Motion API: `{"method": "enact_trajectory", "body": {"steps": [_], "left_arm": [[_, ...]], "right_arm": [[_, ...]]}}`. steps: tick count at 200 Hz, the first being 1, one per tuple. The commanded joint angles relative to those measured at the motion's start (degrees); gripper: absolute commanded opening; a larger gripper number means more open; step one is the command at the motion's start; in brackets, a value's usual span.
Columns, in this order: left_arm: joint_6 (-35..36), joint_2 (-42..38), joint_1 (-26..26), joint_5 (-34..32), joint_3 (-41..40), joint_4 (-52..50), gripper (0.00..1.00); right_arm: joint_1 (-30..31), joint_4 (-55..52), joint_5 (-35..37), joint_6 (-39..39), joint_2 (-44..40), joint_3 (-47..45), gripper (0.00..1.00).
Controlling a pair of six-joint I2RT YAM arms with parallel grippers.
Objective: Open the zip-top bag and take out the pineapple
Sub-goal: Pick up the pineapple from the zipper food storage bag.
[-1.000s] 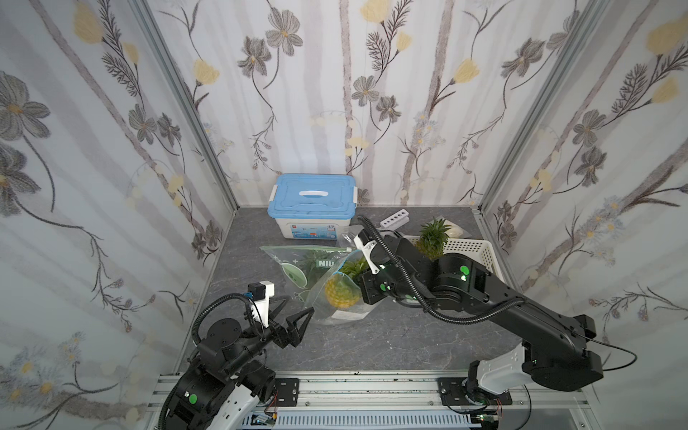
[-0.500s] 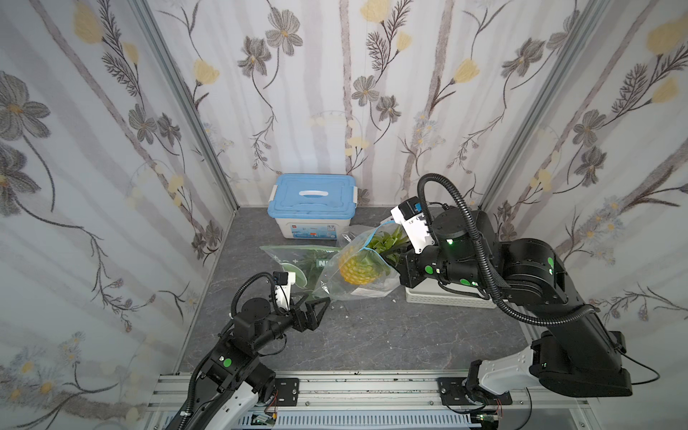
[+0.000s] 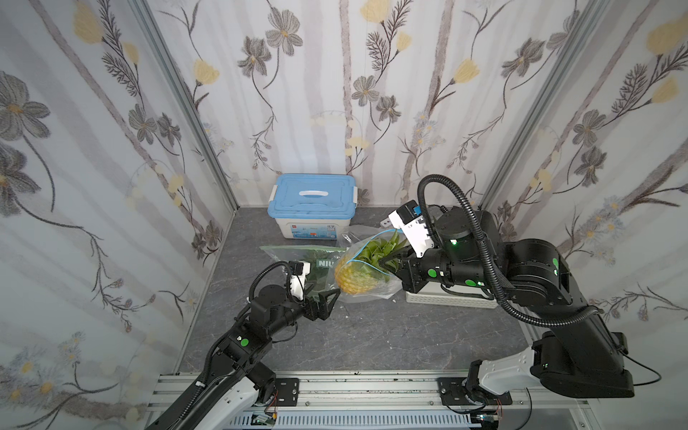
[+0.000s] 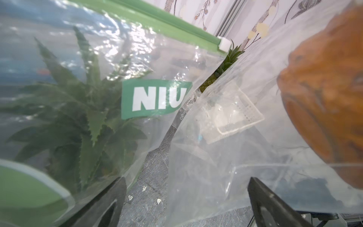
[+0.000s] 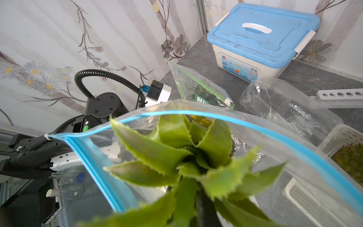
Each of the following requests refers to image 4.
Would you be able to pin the pineapple in green bag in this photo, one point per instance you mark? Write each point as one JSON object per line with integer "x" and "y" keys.
{"x": 80, "y": 122}

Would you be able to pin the white perforated plastic basket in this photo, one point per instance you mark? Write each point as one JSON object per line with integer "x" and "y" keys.
{"x": 226, "y": 113}

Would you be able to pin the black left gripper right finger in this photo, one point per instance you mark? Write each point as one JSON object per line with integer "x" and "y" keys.
{"x": 269, "y": 209}

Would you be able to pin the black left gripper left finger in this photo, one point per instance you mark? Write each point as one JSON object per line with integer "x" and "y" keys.
{"x": 99, "y": 205}

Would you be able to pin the green zipper NIU bag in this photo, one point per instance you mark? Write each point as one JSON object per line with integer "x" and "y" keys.
{"x": 170, "y": 59}

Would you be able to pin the yellow pineapple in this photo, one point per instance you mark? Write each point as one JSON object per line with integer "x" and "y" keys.
{"x": 322, "y": 93}
{"x": 230, "y": 59}

